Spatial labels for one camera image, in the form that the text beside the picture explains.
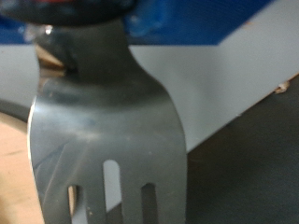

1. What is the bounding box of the silver toaster oven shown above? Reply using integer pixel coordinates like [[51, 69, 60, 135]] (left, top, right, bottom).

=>
[[0, 0, 299, 154]]

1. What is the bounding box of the round wooden cutting board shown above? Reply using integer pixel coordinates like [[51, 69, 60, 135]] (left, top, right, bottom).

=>
[[0, 111, 78, 224]]

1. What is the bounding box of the black spatula with blue block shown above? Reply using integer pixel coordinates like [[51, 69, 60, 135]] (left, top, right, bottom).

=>
[[0, 0, 275, 224]]

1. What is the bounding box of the small metal bracket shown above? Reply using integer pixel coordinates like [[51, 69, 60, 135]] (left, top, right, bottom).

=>
[[274, 79, 292, 94]]

